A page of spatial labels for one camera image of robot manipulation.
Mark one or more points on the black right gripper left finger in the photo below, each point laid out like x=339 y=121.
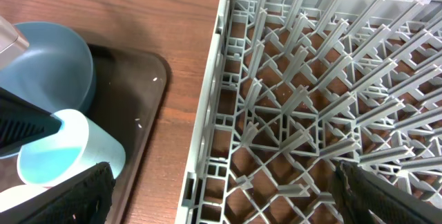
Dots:
x=84 y=198

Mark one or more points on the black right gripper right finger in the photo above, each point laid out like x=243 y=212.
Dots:
x=359 y=195

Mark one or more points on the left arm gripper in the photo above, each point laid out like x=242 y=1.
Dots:
x=21 y=121

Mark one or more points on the white cup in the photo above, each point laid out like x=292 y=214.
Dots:
x=79 y=145

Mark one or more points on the blue plate bowl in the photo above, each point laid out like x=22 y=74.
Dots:
x=56 y=72

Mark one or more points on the small bowl of rice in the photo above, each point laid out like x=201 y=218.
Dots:
x=19 y=194

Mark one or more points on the grey dishwasher rack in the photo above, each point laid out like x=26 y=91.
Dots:
x=293 y=87

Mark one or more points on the dark brown serving tray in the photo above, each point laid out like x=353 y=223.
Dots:
x=130 y=85

